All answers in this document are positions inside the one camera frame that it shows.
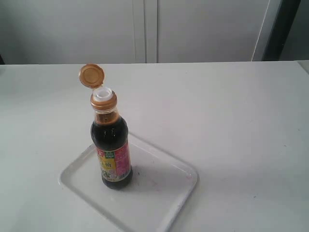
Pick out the dark soy sauce bottle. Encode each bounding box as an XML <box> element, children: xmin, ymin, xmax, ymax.
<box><xmin>79</xmin><ymin>64</ymin><xmax>133</xmax><ymax>189</ymax></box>

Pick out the white plastic tray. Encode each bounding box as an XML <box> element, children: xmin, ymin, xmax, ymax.
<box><xmin>59</xmin><ymin>134</ymin><xmax>198</xmax><ymax>232</ymax></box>

